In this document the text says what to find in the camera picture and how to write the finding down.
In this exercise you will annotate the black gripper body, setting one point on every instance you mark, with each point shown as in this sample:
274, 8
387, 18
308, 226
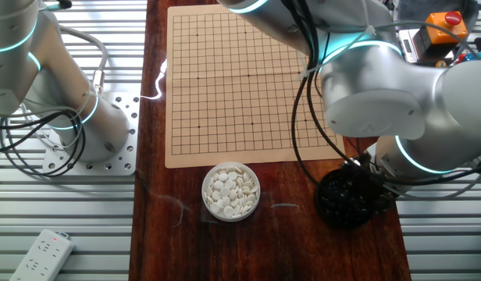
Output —
385, 195

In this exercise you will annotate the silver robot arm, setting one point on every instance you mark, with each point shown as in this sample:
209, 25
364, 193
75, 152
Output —
381, 89

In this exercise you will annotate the beige Go board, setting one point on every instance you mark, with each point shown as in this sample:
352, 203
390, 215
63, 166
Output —
225, 97

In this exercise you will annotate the heap of black Go stones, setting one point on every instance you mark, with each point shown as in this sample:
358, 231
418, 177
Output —
342, 203

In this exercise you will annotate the black round stone bowl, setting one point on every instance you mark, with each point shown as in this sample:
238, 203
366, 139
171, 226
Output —
320, 214

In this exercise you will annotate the small yellow ball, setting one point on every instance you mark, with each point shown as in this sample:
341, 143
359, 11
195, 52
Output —
441, 64

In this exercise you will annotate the silver digital scale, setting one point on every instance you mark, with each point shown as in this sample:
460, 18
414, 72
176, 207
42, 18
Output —
407, 46

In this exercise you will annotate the heap of white Go stones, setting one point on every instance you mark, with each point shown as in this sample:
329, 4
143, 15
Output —
229, 191

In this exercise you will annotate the orange emergency stop box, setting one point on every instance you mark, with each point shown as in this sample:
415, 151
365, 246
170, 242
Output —
445, 29

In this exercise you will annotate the white round stone bowl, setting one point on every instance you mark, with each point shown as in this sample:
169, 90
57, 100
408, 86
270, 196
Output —
204, 203

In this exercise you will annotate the silver perforated mounting plate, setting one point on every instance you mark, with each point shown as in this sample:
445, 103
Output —
125, 156

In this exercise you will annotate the white power strip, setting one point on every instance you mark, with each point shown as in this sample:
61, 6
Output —
41, 255

